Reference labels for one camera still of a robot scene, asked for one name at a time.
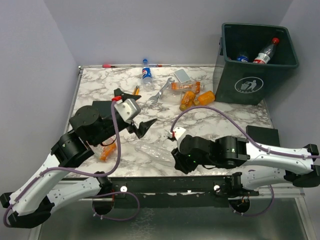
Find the large orange drink bottle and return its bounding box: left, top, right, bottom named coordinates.
left=92, top=137, right=117, bottom=162

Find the clear crushed bottle front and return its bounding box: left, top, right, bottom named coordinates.
left=134, top=143, right=175, bottom=167

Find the Pepsi bottle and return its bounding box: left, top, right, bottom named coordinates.
left=142, top=59, right=155, bottom=91
left=236, top=51, right=249, bottom=63

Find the orange juice bottle patterned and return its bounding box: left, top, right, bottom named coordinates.
left=179, top=91, right=196, bottom=111

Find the plain orange juice bottle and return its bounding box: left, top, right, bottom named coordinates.
left=193, top=91, right=216, bottom=106

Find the red label water bottle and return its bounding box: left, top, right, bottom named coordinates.
left=253, top=37, right=280, bottom=64

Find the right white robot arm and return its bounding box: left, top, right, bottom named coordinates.
left=171, top=133, right=320, bottom=196

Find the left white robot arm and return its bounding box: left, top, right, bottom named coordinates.
left=0, top=89, right=154, bottom=229

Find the dark green plastic bin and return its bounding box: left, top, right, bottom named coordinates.
left=213, top=23, right=299, bottom=105

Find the yellow utility knife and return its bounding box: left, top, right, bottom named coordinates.
left=132, top=85, right=140, bottom=96

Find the black foam pad left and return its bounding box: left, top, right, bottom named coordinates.
left=92, top=100, right=112, bottom=118

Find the black foam pad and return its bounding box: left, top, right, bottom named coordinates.
left=246, top=125, right=281, bottom=147
left=92, top=100, right=112, bottom=118

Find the red marker pen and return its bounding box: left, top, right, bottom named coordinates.
left=102, top=64, right=118, bottom=69

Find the silver wrench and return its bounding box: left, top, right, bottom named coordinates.
left=148, top=77, right=175, bottom=105

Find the white power bank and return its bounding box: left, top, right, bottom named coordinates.
left=174, top=69, right=191, bottom=83

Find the crushed orange label bottle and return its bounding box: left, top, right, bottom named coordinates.
left=170, top=81, right=204, bottom=93

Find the black foam pad right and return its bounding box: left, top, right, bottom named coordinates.
left=246, top=125, right=281, bottom=147

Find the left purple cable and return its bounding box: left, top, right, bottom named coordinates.
left=2, top=96, right=141, bottom=228

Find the purple cable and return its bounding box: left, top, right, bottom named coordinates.
left=2, top=96, right=141, bottom=228
left=170, top=105, right=320, bottom=218

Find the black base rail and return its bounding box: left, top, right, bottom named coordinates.
left=110, top=175, right=251, bottom=208

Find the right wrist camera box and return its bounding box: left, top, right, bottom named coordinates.
left=168, top=126, right=186, bottom=141

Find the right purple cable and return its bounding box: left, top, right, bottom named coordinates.
left=170, top=105, right=320, bottom=218

